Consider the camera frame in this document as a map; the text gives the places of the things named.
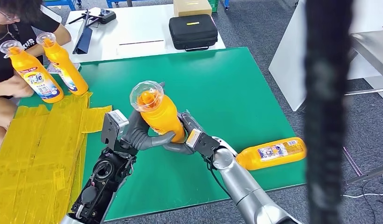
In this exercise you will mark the orange detergent bottle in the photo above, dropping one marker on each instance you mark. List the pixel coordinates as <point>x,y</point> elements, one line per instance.
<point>64,68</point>
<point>33,77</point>
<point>162,117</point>
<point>271,153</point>

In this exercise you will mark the black carrying case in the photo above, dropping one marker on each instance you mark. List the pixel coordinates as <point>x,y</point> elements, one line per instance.
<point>193,32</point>

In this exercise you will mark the cardboard box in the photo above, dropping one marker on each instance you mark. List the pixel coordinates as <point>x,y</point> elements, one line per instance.
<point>192,7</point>

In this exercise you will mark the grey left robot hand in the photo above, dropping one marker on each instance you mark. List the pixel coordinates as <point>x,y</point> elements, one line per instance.
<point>137,136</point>

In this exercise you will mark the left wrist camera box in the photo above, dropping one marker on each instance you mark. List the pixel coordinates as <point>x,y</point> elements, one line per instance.
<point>112,130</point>

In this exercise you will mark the green plastic crate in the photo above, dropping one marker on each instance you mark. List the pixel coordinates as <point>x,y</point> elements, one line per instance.
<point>213,4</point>

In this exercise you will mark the white panel board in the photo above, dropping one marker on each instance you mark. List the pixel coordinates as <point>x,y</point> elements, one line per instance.
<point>287,61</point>

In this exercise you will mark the blue metal frame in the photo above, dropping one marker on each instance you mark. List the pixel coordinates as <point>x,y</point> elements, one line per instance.
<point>63,3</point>
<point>118,2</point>

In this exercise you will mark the white table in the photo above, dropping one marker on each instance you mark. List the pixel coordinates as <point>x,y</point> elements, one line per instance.
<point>135,28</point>

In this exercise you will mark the black remote controller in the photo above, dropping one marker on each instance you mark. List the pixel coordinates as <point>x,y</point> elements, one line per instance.
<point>106,16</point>

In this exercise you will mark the person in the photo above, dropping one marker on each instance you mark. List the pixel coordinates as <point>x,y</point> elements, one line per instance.
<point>2,28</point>

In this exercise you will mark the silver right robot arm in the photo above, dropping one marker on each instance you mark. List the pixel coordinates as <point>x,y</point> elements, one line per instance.
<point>243,185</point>

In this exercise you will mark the stainless steel table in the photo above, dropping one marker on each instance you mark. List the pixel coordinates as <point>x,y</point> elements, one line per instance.
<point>373,49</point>

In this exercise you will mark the dark blue tablet stand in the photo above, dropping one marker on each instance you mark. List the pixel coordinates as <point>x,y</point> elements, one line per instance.
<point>83,40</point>

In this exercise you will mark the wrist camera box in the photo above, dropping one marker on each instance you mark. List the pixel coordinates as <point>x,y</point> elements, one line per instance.
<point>205,143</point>
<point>112,130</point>

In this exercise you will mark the thin black strip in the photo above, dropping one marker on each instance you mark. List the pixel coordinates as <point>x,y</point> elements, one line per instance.
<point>142,42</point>

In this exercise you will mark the yellow tape sheet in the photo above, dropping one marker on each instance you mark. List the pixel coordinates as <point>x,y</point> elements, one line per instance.
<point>27,167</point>

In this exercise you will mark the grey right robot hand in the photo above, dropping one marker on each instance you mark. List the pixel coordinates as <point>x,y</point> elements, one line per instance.
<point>191,125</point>

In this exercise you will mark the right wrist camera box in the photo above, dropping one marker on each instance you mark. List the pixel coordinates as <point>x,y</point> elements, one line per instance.
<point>205,143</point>

